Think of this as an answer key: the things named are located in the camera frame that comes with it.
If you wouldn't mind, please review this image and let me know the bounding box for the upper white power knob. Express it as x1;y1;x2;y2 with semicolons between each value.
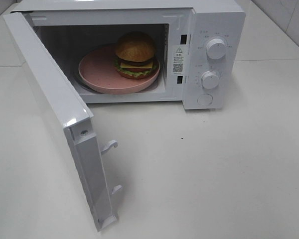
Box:
206;37;227;60

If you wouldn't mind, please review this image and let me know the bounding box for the white timer knob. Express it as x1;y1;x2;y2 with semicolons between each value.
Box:
201;71;220;89

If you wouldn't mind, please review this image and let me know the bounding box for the white microwave door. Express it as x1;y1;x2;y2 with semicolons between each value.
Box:
3;12;122;231

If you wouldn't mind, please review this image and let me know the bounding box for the pink plate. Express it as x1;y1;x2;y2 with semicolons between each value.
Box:
78;44;160;95

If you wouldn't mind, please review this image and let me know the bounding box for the white microwave oven body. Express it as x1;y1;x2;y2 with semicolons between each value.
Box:
11;0;245;110

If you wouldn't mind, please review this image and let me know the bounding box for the round white door button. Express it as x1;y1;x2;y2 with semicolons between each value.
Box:
197;94;213;106

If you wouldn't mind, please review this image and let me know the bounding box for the toy burger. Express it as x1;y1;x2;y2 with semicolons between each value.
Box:
114;31;159;80

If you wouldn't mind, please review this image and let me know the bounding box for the glass microwave turntable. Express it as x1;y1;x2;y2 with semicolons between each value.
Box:
71;72;166;95

